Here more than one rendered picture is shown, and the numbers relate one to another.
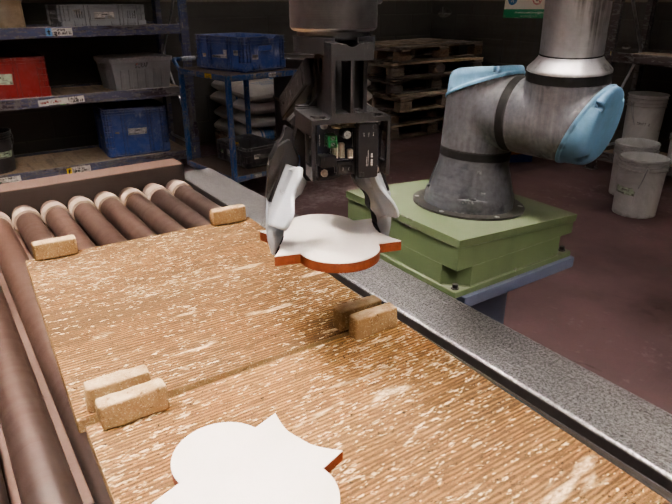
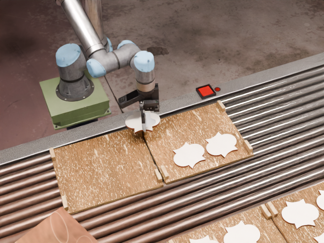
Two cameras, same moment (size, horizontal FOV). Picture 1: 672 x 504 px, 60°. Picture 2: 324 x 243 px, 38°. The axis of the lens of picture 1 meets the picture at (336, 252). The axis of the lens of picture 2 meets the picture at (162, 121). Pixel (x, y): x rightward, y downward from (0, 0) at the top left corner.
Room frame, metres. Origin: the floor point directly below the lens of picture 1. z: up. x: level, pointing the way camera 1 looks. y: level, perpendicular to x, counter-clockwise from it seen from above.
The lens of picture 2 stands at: (0.16, 1.35, 2.52)
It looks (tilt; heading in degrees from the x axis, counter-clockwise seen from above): 47 degrees down; 283
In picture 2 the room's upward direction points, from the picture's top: 1 degrees counter-clockwise
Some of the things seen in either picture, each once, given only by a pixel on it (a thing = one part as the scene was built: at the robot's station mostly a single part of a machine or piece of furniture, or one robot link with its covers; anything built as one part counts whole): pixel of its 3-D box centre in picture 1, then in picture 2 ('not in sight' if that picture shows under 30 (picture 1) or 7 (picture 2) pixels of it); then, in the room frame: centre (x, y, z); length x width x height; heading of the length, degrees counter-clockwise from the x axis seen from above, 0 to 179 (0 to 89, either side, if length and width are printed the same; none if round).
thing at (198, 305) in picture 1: (190, 291); (104, 168); (0.68, 0.19, 0.93); 0.41 x 0.35 x 0.02; 32
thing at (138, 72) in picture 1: (134, 71); not in sight; (4.73, 1.57, 0.76); 0.50 x 0.36 x 0.24; 130
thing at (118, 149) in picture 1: (131, 127); not in sight; (4.73, 1.65, 0.32); 0.50 x 0.41 x 0.37; 121
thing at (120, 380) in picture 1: (118, 387); (158, 175); (0.45, 0.20, 0.95); 0.06 x 0.02 x 0.03; 122
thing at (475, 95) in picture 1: (485, 106); (70, 60); (0.96, -0.24, 1.12); 0.13 x 0.12 x 0.14; 45
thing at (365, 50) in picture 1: (336, 107); (148, 97); (0.53, 0.00, 1.19); 0.09 x 0.08 x 0.12; 17
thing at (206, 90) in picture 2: not in sight; (205, 91); (0.33, -0.37, 0.92); 0.06 x 0.06 x 0.01; 35
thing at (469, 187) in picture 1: (471, 175); (73, 81); (0.96, -0.23, 1.01); 0.15 x 0.15 x 0.10
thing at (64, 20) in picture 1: (96, 15); not in sight; (4.60, 1.75, 1.16); 0.60 x 0.40 x 0.15; 127
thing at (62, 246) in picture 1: (55, 248); (65, 203); (0.78, 0.41, 0.95); 0.06 x 0.02 x 0.03; 122
